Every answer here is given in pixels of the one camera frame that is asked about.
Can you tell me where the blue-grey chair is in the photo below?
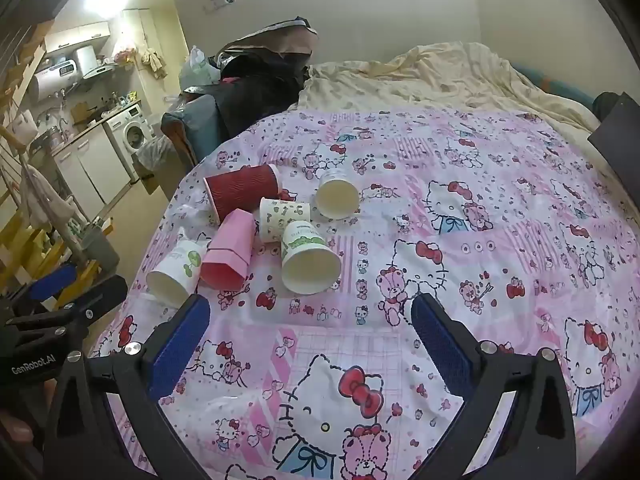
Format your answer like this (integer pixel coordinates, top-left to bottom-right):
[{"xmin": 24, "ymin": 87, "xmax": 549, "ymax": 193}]
[{"xmin": 160, "ymin": 93, "xmax": 227, "ymax": 172}]

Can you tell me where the hanging light cloth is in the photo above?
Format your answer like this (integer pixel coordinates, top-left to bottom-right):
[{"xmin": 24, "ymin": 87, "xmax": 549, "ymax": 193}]
[{"xmin": 20, "ymin": 164, "xmax": 77, "ymax": 232}]

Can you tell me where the large white cup green print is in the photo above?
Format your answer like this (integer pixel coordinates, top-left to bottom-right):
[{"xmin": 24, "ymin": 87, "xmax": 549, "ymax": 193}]
[{"xmin": 280, "ymin": 220, "xmax": 343, "ymax": 296}]

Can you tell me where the white washing machine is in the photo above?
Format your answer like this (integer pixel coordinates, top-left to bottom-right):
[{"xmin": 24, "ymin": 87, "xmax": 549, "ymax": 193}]
[{"xmin": 102, "ymin": 102, "xmax": 156, "ymax": 182}]

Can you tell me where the white plastic bag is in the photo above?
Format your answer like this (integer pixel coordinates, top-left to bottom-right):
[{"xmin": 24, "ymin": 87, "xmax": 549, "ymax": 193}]
[{"xmin": 178, "ymin": 45, "xmax": 221, "ymax": 89}]

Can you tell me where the cream duvet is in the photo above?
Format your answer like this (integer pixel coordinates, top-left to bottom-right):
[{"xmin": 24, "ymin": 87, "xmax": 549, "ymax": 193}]
[{"xmin": 299, "ymin": 41, "xmax": 602, "ymax": 132}]

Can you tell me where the brown bag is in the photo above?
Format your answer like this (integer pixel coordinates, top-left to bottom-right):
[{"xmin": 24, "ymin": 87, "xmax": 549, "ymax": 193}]
[{"xmin": 219, "ymin": 16, "xmax": 319, "ymax": 62}]

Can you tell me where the pile of dark bags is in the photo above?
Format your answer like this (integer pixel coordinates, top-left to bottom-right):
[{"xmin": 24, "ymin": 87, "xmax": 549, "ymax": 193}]
[{"xmin": 214, "ymin": 50, "xmax": 314, "ymax": 137}]

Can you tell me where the red ribbed paper cup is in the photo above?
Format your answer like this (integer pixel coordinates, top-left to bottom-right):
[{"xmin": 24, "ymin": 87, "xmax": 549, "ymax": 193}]
[{"xmin": 203, "ymin": 163, "xmax": 282, "ymax": 223}]

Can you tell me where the white water heater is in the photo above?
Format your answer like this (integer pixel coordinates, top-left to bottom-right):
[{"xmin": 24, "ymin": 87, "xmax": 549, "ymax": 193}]
[{"xmin": 27, "ymin": 57, "xmax": 84, "ymax": 104}]

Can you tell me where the person's left hand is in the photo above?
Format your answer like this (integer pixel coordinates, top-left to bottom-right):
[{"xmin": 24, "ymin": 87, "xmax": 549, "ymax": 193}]
[{"xmin": 0, "ymin": 385, "xmax": 48, "ymax": 461}]

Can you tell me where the dark box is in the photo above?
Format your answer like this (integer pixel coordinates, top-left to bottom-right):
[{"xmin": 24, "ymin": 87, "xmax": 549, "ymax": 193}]
[{"xmin": 587, "ymin": 90, "xmax": 640, "ymax": 202}]

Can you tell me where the yellow wooden stair railing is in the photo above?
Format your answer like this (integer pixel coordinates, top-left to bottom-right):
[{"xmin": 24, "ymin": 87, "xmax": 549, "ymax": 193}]
[{"xmin": 0, "ymin": 20, "xmax": 103, "ymax": 306}]

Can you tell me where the hanging yellow cloth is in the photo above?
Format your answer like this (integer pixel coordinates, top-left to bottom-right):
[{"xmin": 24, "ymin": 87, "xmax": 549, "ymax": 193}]
[{"xmin": 139, "ymin": 48, "xmax": 169, "ymax": 79}]

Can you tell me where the range hood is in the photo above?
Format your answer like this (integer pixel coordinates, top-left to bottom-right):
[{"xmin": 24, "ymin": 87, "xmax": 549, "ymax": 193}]
[{"xmin": 81, "ymin": 61, "xmax": 119, "ymax": 81}]

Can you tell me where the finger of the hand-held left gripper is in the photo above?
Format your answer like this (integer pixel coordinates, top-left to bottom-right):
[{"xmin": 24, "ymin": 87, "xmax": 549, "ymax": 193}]
[
  {"xmin": 5, "ymin": 276, "xmax": 130, "ymax": 343},
  {"xmin": 7, "ymin": 264, "xmax": 80, "ymax": 312}
]

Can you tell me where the pink cartoon printed blanket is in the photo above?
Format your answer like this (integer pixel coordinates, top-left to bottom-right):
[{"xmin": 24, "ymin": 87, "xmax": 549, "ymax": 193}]
[{"xmin": 85, "ymin": 105, "xmax": 637, "ymax": 480}]

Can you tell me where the bin with clear bag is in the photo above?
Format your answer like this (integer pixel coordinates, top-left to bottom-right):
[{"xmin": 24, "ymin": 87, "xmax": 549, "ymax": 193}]
[{"xmin": 134, "ymin": 137, "xmax": 174, "ymax": 171}]

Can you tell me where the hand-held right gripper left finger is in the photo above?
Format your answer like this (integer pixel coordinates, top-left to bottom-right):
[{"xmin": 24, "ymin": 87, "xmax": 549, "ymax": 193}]
[{"xmin": 42, "ymin": 293, "xmax": 212, "ymax": 480}]

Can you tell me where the white cup with green clover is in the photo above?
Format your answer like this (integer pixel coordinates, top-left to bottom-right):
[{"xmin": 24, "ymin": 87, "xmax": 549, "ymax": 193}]
[{"xmin": 145, "ymin": 239, "xmax": 209, "ymax": 307}]

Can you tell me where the plain white paper cup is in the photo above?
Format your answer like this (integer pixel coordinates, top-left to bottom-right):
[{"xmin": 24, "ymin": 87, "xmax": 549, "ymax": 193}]
[{"xmin": 314, "ymin": 169, "xmax": 360, "ymax": 220}]

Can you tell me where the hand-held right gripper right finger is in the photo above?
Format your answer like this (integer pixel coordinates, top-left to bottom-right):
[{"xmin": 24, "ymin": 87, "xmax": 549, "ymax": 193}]
[{"xmin": 410, "ymin": 292, "xmax": 577, "ymax": 480}]

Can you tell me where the pink paper cup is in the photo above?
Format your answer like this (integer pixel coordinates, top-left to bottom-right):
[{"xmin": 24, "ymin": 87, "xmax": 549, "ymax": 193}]
[{"xmin": 199, "ymin": 208, "xmax": 255, "ymax": 291}]

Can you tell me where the teal pillow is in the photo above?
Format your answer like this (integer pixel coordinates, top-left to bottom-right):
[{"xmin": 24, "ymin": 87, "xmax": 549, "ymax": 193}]
[{"xmin": 514, "ymin": 62, "xmax": 597, "ymax": 107}]

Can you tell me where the grey waste bin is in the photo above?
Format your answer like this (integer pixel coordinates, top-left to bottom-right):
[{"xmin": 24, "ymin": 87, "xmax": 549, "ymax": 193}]
[{"xmin": 79, "ymin": 224, "xmax": 121, "ymax": 274}]

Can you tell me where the cream wall cabinet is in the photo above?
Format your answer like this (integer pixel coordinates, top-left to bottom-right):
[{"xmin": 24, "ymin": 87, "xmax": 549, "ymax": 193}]
[{"xmin": 44, "ymin": 20, "xmax": 112, "ymax": 54}]

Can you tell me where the white cup with small pattern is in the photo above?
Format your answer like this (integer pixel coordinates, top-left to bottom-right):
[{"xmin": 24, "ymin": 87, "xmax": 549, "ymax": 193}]
[{"xmin": 258, "ymin": 197, "xmax": 313, "ymax": 244}]

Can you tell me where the white kitchen base cabinet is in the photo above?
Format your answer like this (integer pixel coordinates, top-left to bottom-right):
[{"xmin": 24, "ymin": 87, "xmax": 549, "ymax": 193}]
[{"xmin": 52, "ymin": 124, "xmax": 134, "ymax": 212}]

